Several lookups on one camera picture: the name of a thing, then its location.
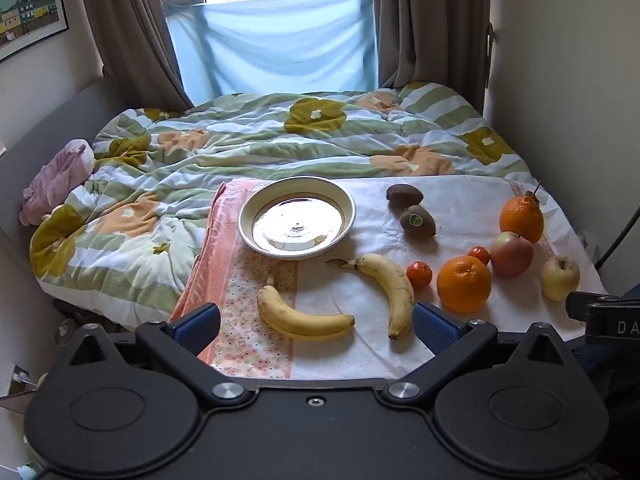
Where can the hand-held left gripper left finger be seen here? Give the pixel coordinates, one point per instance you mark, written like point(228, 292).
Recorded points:
point(196, 324)

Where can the grey padded headboard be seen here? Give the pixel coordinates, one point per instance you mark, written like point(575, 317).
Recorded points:
point(45, 120)

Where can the light blue window cloth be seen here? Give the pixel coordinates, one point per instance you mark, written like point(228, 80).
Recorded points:
point(275, 45)

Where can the small mandarin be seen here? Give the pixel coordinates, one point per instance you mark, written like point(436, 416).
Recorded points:
point(419, 275)
point(480, 254)

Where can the floral striped blanket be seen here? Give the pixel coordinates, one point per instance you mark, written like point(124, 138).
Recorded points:
point(200, 160)

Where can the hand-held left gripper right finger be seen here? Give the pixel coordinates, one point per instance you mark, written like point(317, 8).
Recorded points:
point(436, 325)

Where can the cream ceramic bowl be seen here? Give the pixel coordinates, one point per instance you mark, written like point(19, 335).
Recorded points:
point(298, 220)

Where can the large round orange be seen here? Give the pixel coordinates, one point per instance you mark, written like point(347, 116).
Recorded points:
point(464, 284)

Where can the brown kiwi with green label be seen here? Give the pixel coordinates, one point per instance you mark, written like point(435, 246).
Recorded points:
point(418, 222)

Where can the pink plush toy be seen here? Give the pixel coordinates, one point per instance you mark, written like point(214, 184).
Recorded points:
point(57, 180)

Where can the yellow banana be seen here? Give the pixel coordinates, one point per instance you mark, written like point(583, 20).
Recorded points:
point(300, 317)
point(395, 285)

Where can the pointed orange with stem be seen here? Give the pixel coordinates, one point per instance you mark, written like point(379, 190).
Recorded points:
point(521, 220)

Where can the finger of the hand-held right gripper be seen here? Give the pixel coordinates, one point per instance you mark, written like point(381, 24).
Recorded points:
point(576, 306)

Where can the yellow apple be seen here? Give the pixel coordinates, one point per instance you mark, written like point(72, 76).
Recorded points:
point(560, 279)

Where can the framed wall poster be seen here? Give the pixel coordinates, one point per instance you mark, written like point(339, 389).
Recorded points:
point(27, 5)

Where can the red apple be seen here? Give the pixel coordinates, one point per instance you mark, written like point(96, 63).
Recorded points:
point(511, 255)

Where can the white cloth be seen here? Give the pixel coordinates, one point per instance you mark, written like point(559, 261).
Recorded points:
point(465, 195)

